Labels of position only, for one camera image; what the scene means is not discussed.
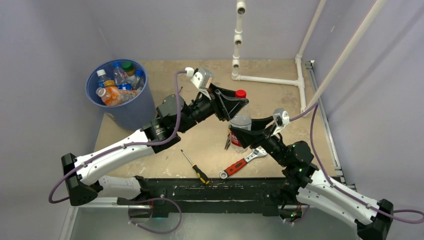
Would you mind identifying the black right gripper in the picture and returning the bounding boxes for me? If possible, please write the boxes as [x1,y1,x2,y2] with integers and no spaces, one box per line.
[229,115,289,167]

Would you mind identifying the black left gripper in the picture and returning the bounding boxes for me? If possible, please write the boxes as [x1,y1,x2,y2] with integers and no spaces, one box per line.
[177,83,248,134]

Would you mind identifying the red label clear bottle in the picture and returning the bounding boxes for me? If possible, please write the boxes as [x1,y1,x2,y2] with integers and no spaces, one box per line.
[229,105,252,154]

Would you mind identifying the blue label bottle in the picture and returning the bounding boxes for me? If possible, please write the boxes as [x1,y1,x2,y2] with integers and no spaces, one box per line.
[96,69,111,88]
[132,70,146,90]

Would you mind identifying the green cap clear bottle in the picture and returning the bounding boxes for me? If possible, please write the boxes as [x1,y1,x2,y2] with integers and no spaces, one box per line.
[121,61,137,85]

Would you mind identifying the crushed orange label bottle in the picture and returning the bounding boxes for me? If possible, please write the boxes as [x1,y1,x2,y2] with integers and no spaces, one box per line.
[95,86,140,107]

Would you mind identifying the blue label bottle back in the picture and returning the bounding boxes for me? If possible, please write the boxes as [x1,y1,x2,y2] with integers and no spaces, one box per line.
[96,69,111,88]

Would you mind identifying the pepsi label clear bottle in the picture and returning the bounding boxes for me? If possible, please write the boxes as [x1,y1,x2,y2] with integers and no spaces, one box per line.
[113,61,132,90]

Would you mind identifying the orange juice bottle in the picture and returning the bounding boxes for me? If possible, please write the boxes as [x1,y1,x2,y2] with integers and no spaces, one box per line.
[103,80,117,89]

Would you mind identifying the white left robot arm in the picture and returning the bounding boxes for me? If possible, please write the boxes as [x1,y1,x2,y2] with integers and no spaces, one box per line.
[61,84,249,207]

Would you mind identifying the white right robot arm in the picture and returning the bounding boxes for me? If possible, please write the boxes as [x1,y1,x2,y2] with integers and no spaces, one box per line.
[230,117,394,240]

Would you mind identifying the blue plastic bin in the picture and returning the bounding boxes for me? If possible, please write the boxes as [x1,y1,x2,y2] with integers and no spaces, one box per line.
[85,58,156,131]

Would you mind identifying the yellow black screwdriver front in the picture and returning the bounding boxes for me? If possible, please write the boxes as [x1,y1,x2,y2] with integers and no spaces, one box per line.
[180,149,210,185]

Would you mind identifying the red handled adjustable wrench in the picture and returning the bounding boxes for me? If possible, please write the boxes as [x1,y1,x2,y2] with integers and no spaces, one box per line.
[219,148,268,179]

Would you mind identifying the yellow handled pliers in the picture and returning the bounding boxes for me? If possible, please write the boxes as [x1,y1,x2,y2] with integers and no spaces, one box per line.
[224,130,231,150]

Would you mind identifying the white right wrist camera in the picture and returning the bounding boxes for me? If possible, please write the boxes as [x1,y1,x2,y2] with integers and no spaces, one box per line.
[271,108,290,135]

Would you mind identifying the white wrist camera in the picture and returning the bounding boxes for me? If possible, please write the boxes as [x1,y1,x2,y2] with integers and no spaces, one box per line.
[271,108,290,135]
[184,67,214,100]

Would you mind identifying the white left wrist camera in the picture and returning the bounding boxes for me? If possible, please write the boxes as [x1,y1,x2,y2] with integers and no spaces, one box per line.
[184,67,214,100]

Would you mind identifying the black table front rail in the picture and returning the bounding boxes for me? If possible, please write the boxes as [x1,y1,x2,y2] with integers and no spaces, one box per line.
[116,177,298,218]

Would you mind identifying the white pvc pipe frame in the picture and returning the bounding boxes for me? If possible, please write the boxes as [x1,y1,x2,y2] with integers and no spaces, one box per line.
[230,0,388,118]

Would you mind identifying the aluminium side rail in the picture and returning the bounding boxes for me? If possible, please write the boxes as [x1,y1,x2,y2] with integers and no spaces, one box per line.
[304,60,357,191]

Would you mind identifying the purple cable loop below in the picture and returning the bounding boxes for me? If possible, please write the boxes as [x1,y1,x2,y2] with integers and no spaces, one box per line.
[127,197,183,235]

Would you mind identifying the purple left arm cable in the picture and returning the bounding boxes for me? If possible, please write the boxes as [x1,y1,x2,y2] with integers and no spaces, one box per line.
[48,70,188,205]

